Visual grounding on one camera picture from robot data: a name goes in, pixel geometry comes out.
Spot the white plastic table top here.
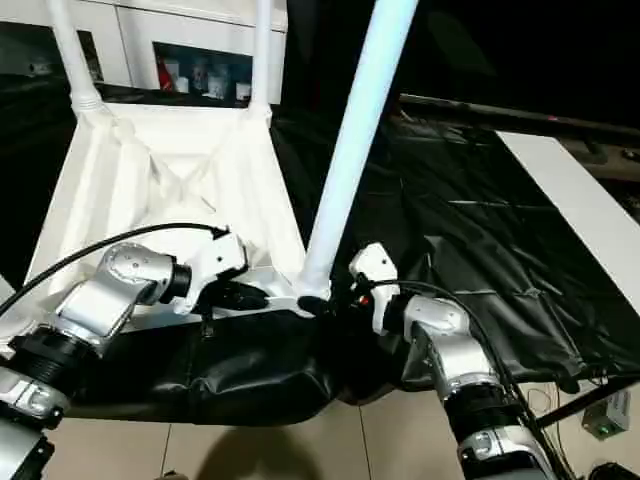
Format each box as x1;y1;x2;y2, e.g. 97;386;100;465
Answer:
0;102;334;361

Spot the white plastic table leg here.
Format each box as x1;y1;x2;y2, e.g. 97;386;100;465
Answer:
294;0;420;301
248;0;275;121
0;272;19;314
47;0;104;117

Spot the black plastic mat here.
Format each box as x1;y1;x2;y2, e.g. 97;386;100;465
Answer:
0;74;640;431

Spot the clear plastic container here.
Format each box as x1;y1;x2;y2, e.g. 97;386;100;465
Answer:
205;69;226;99

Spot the white board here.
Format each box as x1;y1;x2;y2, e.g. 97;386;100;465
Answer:
497;130;640;301

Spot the black stand bar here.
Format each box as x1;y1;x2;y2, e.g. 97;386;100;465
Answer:
537;377;640;429

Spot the white cabinet with glass doors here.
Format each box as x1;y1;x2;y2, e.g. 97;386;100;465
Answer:
0;0;289;106

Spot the grey power supply box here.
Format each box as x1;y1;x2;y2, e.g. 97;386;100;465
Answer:
582;389;632;439

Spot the dark cabinet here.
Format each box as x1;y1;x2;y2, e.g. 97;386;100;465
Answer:
284;0;640;121

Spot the black right camera cable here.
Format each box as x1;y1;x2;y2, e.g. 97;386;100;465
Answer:
367;279;576;480

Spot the thin black floor cable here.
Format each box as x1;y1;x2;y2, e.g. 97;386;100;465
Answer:
524;382;581;480

